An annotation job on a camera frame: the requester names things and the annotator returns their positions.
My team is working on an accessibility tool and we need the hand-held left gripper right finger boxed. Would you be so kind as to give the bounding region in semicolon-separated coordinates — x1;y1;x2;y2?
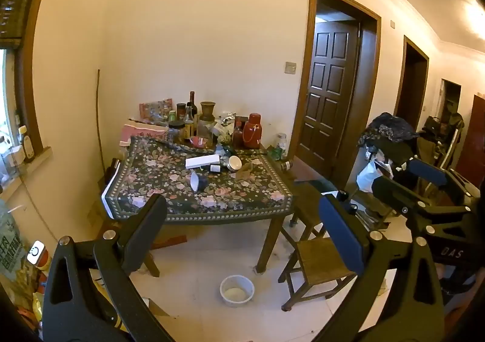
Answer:
318;194;446;342

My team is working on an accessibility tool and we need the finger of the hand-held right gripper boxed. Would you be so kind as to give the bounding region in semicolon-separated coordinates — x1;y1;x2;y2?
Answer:
372;174;470;229
407;158;478;199

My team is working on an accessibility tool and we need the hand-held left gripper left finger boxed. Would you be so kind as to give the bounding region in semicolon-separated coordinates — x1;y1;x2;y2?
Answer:
41;193;179;342

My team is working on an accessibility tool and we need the white plastic bucket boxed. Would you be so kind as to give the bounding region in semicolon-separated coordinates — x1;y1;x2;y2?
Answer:
220;275;254;308

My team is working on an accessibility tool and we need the white plastic bag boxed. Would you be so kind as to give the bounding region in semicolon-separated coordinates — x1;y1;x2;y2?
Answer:
356;160;395;193

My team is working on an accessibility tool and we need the low wooden stool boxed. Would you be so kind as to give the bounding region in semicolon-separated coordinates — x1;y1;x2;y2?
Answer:
278;236;357;312

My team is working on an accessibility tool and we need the wooden side stool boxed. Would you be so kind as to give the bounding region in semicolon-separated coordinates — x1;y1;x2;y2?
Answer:
290;180;330;240

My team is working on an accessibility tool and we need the black handbag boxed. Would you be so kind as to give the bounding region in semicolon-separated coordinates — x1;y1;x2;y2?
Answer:
422;116;442;134

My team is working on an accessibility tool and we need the dark floral tablecloth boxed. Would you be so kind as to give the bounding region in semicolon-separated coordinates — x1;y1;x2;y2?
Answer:
102;135;294;223

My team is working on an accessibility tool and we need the pile of dark clothes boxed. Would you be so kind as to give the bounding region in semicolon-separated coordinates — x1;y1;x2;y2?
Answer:
358;112;419;164

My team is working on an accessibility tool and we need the red door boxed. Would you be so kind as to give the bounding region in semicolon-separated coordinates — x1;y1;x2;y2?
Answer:
455;94;485;187

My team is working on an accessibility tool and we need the wooden table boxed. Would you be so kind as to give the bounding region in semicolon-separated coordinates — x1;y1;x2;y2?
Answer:
96;115;304;278

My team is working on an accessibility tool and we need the long white box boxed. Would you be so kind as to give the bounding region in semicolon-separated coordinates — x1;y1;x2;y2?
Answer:
186;154;221;169

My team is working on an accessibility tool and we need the pink patterned box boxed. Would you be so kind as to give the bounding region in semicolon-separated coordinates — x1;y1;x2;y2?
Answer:
120;124;169;147

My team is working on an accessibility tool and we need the black-lid glass jar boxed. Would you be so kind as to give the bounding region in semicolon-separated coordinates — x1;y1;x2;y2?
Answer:
168;120;186;143

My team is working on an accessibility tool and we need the tall clear glass jar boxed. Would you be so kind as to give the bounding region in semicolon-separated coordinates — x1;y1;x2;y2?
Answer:
197;116;216;149

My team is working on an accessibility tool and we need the brown panelled door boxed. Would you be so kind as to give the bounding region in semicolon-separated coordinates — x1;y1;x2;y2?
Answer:
296;22;360;172

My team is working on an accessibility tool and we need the pink floral box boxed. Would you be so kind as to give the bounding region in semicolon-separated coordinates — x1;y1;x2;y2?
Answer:
139;98;174;121

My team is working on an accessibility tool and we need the red-cap sauce bottle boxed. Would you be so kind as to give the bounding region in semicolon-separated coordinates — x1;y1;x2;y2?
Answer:
233;116;245;149

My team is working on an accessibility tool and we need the red thermos flask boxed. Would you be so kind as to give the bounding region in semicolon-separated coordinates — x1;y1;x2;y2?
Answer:
242;112;263;149

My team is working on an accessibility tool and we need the green printed plastic bag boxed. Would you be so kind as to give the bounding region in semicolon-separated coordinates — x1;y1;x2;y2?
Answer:
0;198;27;282

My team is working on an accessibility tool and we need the amber bottle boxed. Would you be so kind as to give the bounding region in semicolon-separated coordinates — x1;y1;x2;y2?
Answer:
18;126;36;163

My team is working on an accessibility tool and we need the dark wooden door frame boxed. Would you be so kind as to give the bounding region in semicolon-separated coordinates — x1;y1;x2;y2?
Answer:
394;35;430;130

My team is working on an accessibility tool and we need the brown wooden door frame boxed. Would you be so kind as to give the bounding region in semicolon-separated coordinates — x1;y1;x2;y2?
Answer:
291;0;381;191

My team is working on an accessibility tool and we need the brown wooden window frame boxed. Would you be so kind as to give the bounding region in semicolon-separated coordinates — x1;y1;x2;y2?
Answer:
0;0;54;191

